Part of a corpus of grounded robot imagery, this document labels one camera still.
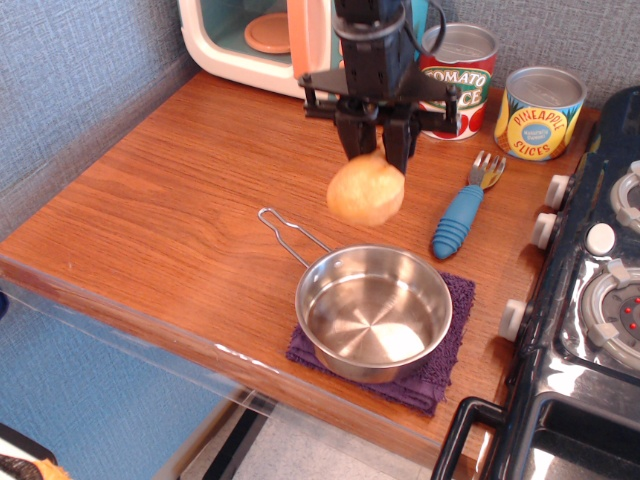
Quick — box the purple cloth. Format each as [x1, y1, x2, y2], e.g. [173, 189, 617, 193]
[285, 271, 477, 418]

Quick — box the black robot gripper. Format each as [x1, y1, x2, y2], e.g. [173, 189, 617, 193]
[299, 19, 461, 175]

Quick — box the tomato sauce can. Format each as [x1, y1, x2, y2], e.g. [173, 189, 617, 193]
[419, 23, 498, 140]

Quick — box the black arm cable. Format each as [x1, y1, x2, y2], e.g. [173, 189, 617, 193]
[402, 0, 447, 57]

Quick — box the orange toy chicken leg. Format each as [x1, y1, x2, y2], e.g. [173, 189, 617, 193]
[326, 149, 405, 227]

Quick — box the stainless steel pot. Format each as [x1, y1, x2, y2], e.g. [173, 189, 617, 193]
[257, 207, 454, 385]

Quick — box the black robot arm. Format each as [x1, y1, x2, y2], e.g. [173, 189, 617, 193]
[299, 1, 461, 172]

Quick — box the toy microwave oven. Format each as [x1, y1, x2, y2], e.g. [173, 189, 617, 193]
[177, 0, 430, 101]

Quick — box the blue handled fork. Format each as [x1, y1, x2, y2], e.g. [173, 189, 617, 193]
[431, 151, 506, 260]

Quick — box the black toy stove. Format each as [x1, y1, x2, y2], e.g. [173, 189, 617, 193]
[432, 87, 639, 479]

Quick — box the pineapple slices can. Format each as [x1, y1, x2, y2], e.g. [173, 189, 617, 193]
[494, 66, 587, 162]

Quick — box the white stove knob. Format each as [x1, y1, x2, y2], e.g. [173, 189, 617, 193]
[498, 299, 527, 342]
[544, 175, 571, 210]
[530, 213, 557, 250]

